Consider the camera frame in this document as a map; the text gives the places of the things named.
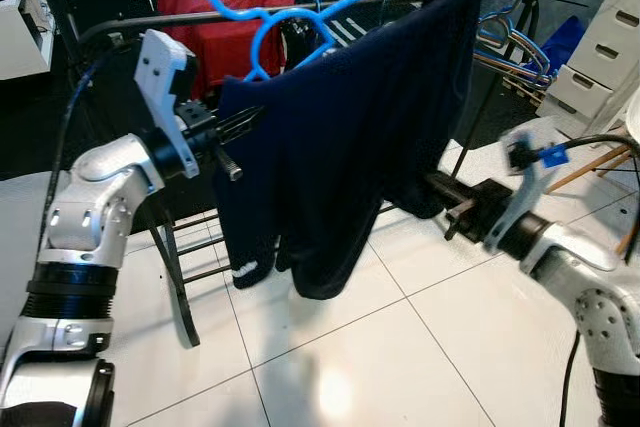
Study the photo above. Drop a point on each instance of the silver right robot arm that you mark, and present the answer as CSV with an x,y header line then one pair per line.
x,y
590,297

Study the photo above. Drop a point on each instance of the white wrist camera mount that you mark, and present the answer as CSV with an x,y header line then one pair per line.
x,y
160,72
520,197

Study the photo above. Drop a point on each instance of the blue plastic hanger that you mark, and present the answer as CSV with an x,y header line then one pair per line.
x,y
290,14
500,25

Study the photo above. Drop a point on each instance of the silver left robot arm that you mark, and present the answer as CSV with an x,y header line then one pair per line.
x,y
95,187

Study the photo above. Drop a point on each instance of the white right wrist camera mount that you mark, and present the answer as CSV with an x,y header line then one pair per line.
x,y
520,197

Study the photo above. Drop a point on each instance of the blue fabric bag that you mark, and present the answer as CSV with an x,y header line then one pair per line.
x,y
565,42

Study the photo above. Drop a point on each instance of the black metal clothes rack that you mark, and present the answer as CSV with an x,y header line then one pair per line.
x,y
150,22

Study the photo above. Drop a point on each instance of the red cloth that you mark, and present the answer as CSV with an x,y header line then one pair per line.
x,y
220,37

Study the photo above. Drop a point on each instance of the white drawer cabinet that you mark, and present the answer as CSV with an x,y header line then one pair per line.
x,y
600,57

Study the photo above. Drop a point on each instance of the wooden chair leg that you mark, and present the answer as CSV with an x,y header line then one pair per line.
x,y
590,167

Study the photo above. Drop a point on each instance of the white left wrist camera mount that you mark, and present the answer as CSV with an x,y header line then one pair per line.
x,y
160,72

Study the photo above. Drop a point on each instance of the grey hanger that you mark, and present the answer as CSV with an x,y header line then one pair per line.
x,y
515,47

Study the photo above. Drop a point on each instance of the navy blue garment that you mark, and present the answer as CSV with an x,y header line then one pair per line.
x,y
350,147

